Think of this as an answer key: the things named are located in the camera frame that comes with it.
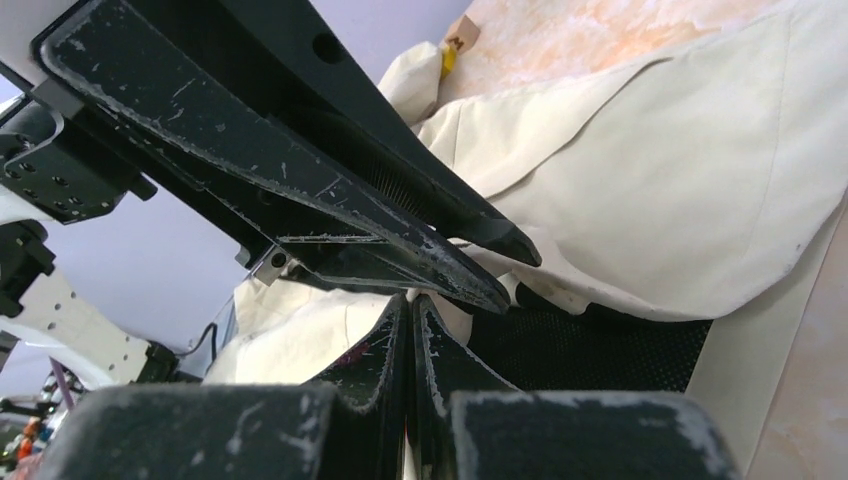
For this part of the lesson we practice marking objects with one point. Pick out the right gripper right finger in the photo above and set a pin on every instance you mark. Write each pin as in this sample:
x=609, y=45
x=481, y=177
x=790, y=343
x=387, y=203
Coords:
x=541, y=394

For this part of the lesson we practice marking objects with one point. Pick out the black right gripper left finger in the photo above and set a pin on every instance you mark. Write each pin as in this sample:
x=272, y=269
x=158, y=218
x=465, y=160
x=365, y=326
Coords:
x=345, y=423

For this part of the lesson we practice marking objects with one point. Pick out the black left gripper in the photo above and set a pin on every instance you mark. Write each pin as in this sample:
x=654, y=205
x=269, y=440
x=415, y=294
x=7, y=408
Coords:
x=175, y=80

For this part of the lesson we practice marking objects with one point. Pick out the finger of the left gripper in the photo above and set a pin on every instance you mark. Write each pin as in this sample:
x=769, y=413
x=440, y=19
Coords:
x=322, y=94

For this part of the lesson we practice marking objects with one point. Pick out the beige zip jacket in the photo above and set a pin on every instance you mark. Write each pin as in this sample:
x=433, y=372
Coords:
x=704, y=180

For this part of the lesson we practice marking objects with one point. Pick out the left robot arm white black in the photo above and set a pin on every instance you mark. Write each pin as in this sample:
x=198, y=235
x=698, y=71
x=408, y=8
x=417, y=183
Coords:
x=37, y=303

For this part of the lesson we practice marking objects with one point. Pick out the small brown cork piece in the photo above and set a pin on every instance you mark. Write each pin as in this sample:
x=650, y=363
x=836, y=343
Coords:
x=461, y=36

